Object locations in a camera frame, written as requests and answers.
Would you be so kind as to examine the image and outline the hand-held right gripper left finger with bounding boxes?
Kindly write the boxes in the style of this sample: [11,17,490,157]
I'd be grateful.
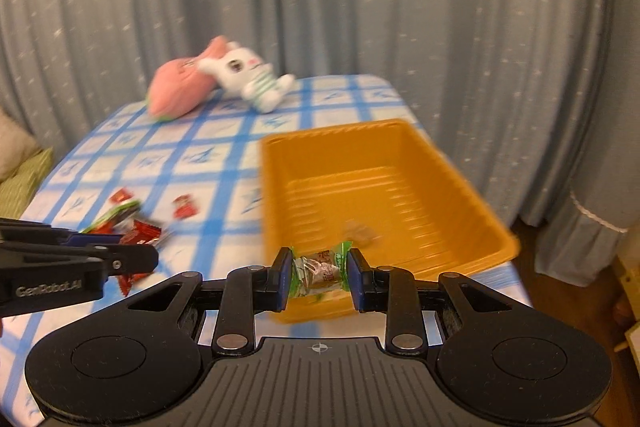
[127,247,294,357]

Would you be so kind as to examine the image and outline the orange plastic tray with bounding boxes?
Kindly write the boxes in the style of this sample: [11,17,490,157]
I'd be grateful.
[261,118,521,325]

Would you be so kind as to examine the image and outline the small red candy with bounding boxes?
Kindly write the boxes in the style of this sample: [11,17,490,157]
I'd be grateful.
[116,273,151,298]

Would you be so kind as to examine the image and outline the pink plush toy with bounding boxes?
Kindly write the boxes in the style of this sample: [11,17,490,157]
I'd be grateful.
[146,36,227,123]

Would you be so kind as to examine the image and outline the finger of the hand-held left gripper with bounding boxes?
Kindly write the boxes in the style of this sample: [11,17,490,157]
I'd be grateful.
[0,244,160,278]
[0,218,125,249]

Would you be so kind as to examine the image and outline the green candy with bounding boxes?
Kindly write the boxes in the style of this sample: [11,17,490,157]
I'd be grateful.
[289,243,353,301]

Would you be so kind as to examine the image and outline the large red candy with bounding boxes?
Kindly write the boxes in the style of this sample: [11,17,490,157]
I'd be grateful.
[119,219,164,248]

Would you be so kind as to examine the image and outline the clear brown candy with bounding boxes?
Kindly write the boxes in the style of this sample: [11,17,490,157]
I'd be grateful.
[342,222,384,243]

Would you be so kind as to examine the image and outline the green white snack packet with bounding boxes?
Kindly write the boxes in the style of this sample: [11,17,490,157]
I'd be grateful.
[80,199,142,236]

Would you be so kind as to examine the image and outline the blue checked tablecloth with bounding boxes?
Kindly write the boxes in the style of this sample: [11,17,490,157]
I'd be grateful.
[0,74,532,427]

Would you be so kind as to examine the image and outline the beige pillow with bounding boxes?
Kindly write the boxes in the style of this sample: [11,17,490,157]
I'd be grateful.
[0,109,42,180]

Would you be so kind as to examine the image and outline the green checked cushion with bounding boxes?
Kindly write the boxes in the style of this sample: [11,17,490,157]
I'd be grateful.
[0,147,54,221]

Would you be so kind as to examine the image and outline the grey star print curtain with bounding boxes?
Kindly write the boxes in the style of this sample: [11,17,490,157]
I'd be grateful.
[0,0,640,229]

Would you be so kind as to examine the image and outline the grey lace-trimmed cover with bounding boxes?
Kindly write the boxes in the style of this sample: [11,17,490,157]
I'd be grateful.
[532,0,640,289]

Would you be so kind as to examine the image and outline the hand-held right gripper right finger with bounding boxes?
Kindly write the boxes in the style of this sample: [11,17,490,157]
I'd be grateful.
[346,247,533,357]

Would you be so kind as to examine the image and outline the white bunny plush toy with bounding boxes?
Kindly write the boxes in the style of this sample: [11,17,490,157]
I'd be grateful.
[197,42,296,114]

